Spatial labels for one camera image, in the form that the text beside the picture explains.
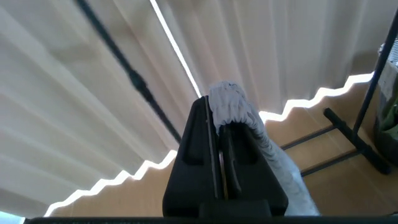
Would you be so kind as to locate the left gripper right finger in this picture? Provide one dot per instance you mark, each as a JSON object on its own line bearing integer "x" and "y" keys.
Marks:
{"x": 261, "y": 189}

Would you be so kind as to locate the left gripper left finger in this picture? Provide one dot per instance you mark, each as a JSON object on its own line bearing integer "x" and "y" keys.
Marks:
{"x": 186, "y": 186}

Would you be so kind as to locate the pale grey shorts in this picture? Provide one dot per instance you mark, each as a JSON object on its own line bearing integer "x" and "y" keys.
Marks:
{"x": 230, "y": 99}

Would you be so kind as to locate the black clothes rack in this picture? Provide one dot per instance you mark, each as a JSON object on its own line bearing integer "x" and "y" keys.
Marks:
{"x": 357, "y": 141}

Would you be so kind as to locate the white laundry basket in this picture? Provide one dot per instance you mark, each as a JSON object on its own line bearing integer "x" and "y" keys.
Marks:
{"x": 390, "y": 77}

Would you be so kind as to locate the beige curtain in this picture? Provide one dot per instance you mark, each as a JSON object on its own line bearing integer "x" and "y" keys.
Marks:
{"x": 77, "y": 109}

